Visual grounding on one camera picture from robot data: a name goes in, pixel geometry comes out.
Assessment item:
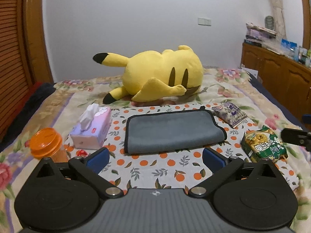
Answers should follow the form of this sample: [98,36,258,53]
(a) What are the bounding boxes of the purple and grey towel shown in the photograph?
[124,106,227,155]

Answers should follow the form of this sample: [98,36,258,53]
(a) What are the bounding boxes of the small red candy wrapper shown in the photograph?
[76,149,88,158]

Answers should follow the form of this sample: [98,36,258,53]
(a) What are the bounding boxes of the green snack bag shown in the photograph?
[240,126,288,163]

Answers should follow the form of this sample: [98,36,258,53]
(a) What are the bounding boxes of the pink tissue box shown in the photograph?
[70,103,111,150]

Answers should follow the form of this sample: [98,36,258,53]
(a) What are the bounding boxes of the orange plastic cup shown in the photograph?
[30,127,69,163]

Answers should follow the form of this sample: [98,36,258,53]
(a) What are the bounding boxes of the purple snack bag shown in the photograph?
[211,102,247,128]

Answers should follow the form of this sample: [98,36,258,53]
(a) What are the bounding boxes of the wooden side cabinet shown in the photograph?
[241,43,310,122]

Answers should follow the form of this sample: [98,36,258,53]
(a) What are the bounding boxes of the floral bed quilt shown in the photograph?
[1,68,302,232]

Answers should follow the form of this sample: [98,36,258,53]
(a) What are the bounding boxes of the white paper by bed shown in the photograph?
[240,63,258,79]

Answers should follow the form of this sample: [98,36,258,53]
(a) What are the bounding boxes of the blue packaged items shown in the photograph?
[281,38,310,67]

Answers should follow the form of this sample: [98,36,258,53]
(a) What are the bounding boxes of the stack of books and papers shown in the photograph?
[244,23,277,47]

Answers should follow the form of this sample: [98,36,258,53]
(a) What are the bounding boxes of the yellow Pikachu plush toy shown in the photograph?
[93,45,204,104]

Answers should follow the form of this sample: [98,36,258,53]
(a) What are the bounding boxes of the wooden slatted headboard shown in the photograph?
[1,0,33,137]

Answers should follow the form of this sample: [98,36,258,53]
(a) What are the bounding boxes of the wrapped pipe in corner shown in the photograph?
[265,0,287,41]

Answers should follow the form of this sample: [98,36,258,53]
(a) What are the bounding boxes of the white wall switch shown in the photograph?
[198,17,211,26]

